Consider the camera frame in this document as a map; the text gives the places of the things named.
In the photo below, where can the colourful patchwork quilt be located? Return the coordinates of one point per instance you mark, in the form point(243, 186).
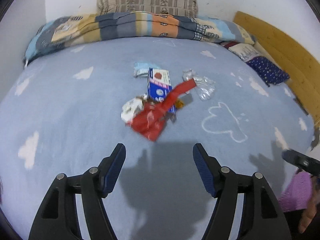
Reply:
point(70, 31)

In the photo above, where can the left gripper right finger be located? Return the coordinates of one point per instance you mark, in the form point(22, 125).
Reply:
point(262, 217)

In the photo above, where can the purple sleeve forearm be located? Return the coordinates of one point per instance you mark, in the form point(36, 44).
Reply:
point(297, 194)

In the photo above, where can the blue toothpaste box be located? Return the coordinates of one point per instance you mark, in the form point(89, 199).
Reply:
point(159, 84)

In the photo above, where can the crumpled clear plastic wrap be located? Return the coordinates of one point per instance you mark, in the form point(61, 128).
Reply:
point(205, 87)

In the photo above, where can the wooden headboard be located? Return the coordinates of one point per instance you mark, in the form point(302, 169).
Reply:
point(292, 57)

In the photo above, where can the light blue cloud bedsheet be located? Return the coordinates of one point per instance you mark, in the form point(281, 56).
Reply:
point(62, 115)

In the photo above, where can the light blue face mask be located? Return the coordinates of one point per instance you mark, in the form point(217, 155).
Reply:
point(141, 69)

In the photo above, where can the right hand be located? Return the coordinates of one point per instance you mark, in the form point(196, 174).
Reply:
point(310, 212)

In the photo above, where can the starry navy pillow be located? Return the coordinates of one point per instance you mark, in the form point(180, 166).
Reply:
point(268, 71)

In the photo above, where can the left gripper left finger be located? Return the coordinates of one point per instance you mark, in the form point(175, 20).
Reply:
point(57, 216)

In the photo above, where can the red plastic wrapper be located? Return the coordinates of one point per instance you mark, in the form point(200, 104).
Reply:
point(151, 120)

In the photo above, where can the white crumpled paper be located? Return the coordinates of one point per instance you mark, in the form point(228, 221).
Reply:
point(134, 106)

